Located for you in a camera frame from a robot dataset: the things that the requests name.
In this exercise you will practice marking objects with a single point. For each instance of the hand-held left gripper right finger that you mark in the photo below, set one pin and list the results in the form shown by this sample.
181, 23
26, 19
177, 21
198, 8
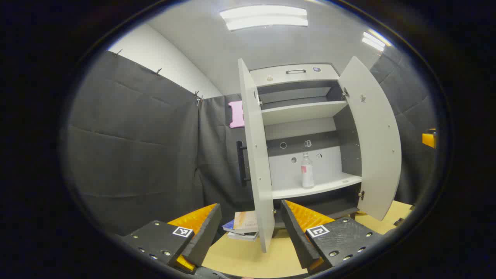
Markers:
300, 240

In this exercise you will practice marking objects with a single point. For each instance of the black backdrop cloth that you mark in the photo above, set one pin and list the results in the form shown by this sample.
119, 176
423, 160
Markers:
135, 147

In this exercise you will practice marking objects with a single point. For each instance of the orange and white book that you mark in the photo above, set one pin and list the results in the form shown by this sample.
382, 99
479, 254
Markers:
245, 221

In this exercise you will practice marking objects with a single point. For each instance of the clear plastic bottle pink label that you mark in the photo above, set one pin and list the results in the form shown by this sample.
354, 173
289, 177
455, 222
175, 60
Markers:
307, 176

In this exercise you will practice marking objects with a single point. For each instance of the grey cabinet with shelves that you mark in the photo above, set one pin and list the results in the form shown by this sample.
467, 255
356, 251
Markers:
302, 112

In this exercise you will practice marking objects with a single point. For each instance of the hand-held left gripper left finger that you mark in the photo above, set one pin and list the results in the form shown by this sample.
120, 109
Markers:
203, 238

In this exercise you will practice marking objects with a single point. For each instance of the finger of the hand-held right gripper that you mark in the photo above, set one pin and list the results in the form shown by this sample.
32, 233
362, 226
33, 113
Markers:
428, 139

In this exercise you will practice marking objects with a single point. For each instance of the large ceiling light panel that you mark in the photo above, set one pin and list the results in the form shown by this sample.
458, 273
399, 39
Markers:
263, 17

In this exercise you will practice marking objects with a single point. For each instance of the blue book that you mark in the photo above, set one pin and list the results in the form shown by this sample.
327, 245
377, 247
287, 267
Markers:
229, 226

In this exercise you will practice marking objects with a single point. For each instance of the small ceiling light panel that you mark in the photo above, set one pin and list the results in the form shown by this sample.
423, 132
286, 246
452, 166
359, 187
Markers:
375, 40

